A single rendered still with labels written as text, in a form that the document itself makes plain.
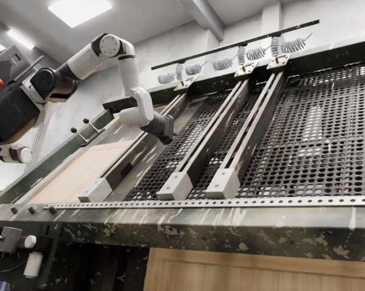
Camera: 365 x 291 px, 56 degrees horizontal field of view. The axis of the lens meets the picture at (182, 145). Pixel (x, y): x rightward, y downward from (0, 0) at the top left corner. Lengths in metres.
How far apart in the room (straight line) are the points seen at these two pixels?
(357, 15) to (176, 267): 5.25
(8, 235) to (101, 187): 0.39
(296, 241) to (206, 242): 0.27
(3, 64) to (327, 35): 5.13
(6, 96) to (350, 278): 1.29
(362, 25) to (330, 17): 0.56
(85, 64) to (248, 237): 0.84
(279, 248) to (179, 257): 0.47
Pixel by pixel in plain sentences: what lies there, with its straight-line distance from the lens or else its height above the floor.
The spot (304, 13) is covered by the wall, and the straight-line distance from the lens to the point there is 6.44.
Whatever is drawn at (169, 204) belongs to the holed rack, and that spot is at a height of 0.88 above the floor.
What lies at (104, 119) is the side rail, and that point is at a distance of 2.59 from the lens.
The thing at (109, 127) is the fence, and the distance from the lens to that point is 2.27.
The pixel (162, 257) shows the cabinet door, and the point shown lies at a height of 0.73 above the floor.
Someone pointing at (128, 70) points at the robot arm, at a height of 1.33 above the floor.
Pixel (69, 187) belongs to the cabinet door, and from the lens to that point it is 1.76.
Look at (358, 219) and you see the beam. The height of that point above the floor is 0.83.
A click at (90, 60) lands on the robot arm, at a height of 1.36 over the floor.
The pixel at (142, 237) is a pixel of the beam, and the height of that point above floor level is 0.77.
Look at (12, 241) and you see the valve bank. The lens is 1.50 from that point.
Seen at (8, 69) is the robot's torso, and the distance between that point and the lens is 1.49.
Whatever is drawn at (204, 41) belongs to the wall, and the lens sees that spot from 6.54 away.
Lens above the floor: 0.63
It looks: 23 degrees up
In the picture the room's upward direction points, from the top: 8 degrees clockwise
